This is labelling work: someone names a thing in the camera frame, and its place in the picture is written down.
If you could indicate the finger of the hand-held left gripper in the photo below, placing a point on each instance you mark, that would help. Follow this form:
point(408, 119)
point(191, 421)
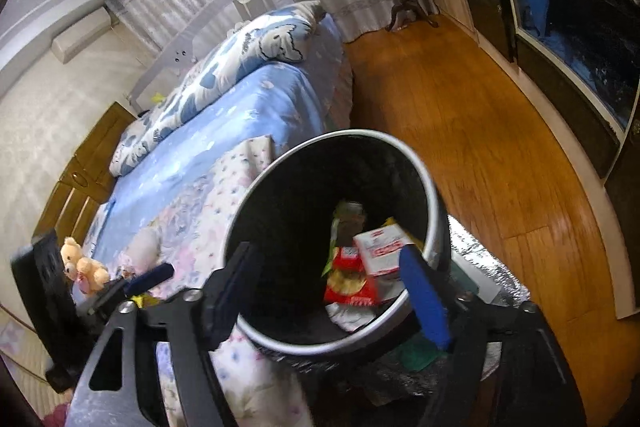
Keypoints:
point(150, 278)

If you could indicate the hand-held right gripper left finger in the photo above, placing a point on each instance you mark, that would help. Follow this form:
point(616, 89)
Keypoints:
point(235, 297)

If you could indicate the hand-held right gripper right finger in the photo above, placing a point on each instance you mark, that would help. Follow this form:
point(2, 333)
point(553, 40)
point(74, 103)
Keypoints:
point(425, 297)

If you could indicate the small yellow container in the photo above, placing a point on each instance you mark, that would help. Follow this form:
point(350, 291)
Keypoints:
point(145, 300)

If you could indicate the white foam fruit net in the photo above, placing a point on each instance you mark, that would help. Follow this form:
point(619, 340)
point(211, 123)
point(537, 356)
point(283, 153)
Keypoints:
point(142, 249)

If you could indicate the white and red small box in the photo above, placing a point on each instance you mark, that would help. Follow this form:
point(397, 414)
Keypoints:
point(380, 257)

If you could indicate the red snack bag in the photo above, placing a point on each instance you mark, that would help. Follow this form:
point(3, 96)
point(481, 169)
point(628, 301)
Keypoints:
point(347, 282)

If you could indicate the black bin with white rim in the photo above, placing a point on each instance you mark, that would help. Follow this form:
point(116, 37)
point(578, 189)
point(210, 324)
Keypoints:
point(280, 232)

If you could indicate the green snack bag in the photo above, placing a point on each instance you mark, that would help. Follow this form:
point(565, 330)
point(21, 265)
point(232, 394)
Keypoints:
point(347, 222)

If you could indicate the yellow teddy bear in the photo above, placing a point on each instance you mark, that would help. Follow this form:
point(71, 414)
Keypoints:
point(82, 264)

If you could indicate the white and green box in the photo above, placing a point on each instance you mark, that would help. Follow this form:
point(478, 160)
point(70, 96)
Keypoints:
point(475, 277)

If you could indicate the silver foil sheet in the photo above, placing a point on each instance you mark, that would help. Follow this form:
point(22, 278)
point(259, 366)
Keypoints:
point(480, 252)

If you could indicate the white crumpled paper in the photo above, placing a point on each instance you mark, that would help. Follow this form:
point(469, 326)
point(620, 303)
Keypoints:
point(350, 317)

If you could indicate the wooden headboard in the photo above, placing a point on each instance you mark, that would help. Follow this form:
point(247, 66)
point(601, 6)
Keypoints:
point(90, 162)

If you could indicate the small yellow toy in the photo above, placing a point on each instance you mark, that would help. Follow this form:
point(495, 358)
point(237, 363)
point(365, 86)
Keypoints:
point(157, 98)

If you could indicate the bed with blue sheet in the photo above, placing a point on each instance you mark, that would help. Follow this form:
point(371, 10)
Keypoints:
point(250, 117)

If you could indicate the blue and white printed quilt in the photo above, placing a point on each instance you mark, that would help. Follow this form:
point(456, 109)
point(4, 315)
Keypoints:
point(225, 72)

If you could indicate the white air conditioner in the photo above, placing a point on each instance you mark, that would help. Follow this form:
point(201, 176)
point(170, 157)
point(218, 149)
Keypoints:
point(82, 37)

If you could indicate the dark cabinet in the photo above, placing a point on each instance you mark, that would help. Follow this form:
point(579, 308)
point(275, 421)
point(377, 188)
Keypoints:
point(550, 32)

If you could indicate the grey bed guard rail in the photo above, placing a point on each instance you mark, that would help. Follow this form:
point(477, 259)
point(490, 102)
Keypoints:
point(200, 42)

